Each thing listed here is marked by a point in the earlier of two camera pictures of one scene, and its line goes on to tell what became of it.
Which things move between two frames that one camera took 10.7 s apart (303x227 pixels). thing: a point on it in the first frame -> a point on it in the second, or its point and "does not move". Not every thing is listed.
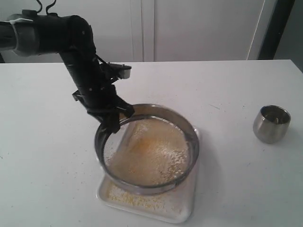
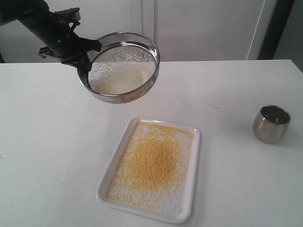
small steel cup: [271, 124] does not move
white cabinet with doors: [133, 30] does not move
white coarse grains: [159, 152] -> [120, 70]
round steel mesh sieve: [154, 150] -> [124, 68]
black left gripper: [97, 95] -> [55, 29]
